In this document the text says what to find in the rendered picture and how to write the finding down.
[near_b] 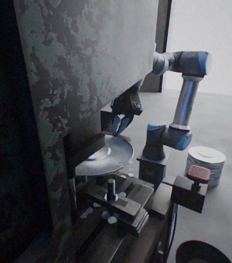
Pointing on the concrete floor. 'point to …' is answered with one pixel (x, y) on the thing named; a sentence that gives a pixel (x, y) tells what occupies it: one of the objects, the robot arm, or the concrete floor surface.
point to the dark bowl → (199, 253)
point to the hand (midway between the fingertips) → (116, 134)
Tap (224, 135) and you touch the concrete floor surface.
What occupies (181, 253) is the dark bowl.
